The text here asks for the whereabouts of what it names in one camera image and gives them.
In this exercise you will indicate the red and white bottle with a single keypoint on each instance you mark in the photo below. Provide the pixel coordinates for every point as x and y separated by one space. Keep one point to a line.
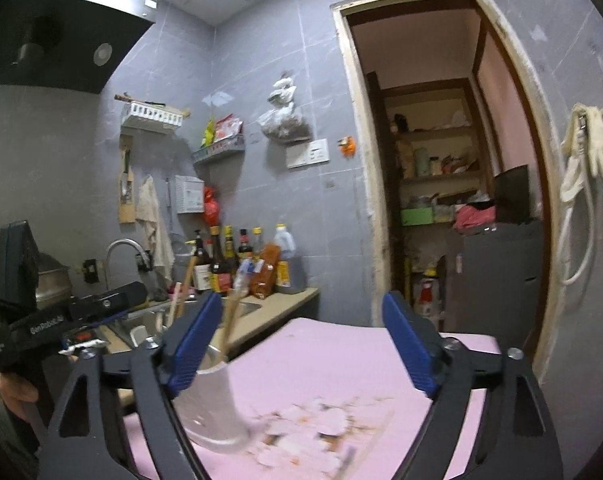
428 295

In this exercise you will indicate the hanging beige towel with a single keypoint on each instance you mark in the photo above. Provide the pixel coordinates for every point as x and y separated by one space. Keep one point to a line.
154 220

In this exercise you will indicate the white wall socket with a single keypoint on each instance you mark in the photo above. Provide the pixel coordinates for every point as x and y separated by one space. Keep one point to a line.
309 154

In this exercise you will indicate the hanging clear plastic bag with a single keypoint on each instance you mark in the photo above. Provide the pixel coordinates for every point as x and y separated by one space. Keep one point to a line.
284 120

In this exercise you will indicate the white oil jug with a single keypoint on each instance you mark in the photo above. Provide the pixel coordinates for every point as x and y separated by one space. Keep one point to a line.
291 265

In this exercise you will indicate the wooden chopstick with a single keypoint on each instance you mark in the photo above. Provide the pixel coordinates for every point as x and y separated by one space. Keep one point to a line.
186 280
231 320

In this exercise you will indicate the steel cooking pot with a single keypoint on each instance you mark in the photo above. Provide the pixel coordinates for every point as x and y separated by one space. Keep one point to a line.
51 280

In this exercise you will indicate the stainless steel sink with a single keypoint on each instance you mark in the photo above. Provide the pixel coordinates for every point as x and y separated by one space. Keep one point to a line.
241 310

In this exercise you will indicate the dark pump bottle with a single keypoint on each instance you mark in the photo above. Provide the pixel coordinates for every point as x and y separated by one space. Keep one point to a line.
201 265

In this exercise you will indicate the red snack packet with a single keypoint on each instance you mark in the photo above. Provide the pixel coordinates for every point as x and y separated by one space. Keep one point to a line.
229 127

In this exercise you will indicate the metal faucet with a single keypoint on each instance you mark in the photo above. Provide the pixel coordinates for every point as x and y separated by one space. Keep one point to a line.
126 247

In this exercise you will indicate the yellow green packet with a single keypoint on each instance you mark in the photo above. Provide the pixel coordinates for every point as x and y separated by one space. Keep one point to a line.
209 132

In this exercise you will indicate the white wall box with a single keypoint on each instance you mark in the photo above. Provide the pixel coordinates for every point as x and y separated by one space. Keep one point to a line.
190 195

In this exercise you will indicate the white plastic utensil holder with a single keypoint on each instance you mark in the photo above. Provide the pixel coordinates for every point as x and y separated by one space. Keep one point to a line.
216 410

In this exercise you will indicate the white and blue packet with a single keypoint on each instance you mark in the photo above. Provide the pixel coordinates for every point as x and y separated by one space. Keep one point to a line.
246 270

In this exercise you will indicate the black monitor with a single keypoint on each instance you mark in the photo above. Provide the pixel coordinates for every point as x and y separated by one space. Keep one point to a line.
511 192

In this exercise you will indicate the cream rubber gloves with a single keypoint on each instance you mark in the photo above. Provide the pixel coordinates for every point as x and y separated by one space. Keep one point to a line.
601 145

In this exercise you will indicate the wooden knife board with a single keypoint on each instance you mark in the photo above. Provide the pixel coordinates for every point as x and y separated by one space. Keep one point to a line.
127 185

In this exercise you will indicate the white wall basket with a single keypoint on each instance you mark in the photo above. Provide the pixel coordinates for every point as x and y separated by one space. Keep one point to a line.
151 117

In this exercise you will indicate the wooden door frame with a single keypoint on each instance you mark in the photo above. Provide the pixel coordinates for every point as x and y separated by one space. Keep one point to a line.
361 160

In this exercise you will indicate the clear yellow-capped bottle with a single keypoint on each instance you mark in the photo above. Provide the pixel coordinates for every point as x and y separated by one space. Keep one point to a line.
257 242

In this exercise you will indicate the dark soy sauce bottle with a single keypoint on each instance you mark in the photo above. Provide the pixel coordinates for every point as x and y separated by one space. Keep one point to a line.
220 265

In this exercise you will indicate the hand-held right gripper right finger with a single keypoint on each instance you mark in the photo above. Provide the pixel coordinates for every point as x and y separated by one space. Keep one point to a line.
411 347

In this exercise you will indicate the red plastic bag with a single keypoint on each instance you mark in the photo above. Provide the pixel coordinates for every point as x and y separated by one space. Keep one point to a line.
212 207

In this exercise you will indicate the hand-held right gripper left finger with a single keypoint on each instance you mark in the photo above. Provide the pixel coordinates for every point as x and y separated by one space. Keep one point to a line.
196 345

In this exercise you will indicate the orange spice bag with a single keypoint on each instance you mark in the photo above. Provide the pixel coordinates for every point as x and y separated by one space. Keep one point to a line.
265 272

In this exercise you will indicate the wooden pantry shelf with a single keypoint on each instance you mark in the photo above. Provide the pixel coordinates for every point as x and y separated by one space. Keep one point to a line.
431 135

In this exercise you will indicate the pink cloth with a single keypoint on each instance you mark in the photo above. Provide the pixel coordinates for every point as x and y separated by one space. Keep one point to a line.
474 216

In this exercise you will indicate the dark red-capped sauce bottle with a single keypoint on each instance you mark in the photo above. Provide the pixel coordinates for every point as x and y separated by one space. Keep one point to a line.
245 247

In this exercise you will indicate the black range hood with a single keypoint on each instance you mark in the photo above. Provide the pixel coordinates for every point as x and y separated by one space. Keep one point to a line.
56 40

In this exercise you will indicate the grey wall shelf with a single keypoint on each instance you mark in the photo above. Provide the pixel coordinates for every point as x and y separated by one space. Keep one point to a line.
219 152

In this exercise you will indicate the orange wall hook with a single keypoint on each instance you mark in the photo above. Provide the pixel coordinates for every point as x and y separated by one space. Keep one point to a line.
347 146

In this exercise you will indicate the person's left hand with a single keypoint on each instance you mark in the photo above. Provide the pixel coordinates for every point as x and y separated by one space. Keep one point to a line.
16 392

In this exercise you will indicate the green box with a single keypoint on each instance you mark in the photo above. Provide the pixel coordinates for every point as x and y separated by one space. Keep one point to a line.
416 216

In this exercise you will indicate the black wall plug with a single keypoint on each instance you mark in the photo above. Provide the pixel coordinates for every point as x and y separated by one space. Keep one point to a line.
91 271

